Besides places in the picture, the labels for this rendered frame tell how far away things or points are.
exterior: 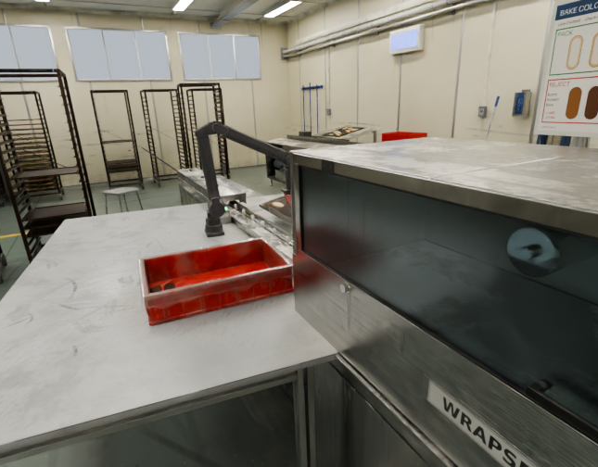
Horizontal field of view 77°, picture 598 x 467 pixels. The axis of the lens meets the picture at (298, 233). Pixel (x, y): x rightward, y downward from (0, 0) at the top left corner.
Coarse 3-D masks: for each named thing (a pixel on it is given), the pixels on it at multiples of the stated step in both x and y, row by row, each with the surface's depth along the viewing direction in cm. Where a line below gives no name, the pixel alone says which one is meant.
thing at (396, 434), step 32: (192, 192) 289; (288, 384) 174; (320, 384) 110; (352, 384) 93; (320, 416) 115; (352, 416) 96; (384, 416) 83; (320, 448) 119; (352, 448) 100; (384, 448) 86; (416, 448) 75
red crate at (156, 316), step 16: (208, 272) 144; (224, 272) 144; (240, 272) 143; (256, 288) 122; (272, 288) 124; (288, 288) 127; (176, 304) 112; (192, 304) 114; (208, 304) 116; (224, 304) 119; (240, 304) 121; (160, 320) 111
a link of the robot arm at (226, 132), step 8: (216, 128) 171; (224, 128) 172; (232, 128) 176; (224, 136) 176; (232, 136) 177; (240, 136) 179; (248, 136) 180; (240, 144) 181; (248, 144) 181; (256, 144) 182; (264, 144) 183; (264, 152) 184; (272, 152) 185; (280, 152) 186; (288, 152) 187; (280, 160) 188
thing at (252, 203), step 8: (248, 200) 254; (256, 200) 254; (264, 200) 253; (256, 208) 233; (248, 216) 218; (264, 216) 217; (272, 216) 216; (280, 224) 200; (288, 224) 200; (288, 232) 188
